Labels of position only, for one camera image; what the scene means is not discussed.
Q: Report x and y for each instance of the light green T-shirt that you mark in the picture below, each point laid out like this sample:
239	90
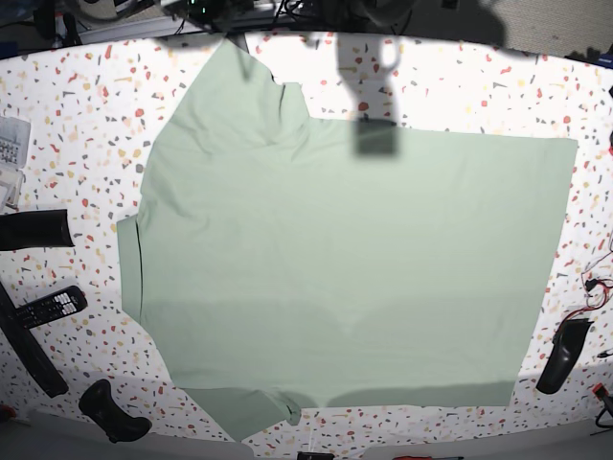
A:
281	262

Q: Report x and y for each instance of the black TV remote control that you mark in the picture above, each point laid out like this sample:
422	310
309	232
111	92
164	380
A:
50	308

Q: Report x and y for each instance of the black game controller grip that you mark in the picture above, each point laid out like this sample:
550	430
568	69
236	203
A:
97	404

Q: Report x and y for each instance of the long black bar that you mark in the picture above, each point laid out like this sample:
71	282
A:
31	355

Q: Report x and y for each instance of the clear plastic parts box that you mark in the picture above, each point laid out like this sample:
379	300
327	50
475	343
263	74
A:
15	140

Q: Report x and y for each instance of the black curved handle left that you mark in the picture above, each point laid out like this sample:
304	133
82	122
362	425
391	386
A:
32	229

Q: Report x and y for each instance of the black curved handle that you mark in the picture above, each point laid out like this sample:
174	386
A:
32	229
568	344

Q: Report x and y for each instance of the black curved handle right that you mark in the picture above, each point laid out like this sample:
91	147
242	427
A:
568	344

